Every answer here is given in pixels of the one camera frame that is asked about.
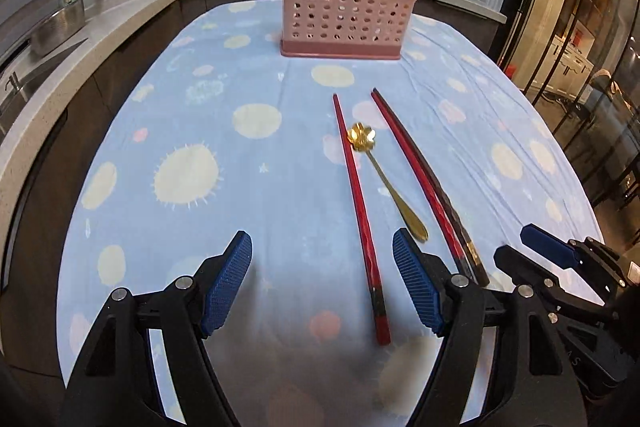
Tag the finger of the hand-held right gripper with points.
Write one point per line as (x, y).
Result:
(525, 269)
(550, 246)

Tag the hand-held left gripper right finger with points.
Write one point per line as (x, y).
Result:
(420, 282)

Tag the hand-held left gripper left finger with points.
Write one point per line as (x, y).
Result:
(227, 287)

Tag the gold flower spoon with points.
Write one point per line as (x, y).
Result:
(414, 224)

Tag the brown chopstick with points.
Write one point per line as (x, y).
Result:
(441, 202)

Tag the red chopstick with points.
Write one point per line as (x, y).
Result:
(357, 202)
(413, 172)

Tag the pink perforated utensil holder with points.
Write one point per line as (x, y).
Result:
(340, 7)

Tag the blue dotted tablecloth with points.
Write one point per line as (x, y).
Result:
(225, 207)

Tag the glass sliding door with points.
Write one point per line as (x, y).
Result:
(565, 32)

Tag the steel sink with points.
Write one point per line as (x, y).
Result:
(35, 77)

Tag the chrome faucet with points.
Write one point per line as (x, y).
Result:
(14, 83)

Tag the steel pot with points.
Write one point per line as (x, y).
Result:
(57, 29)

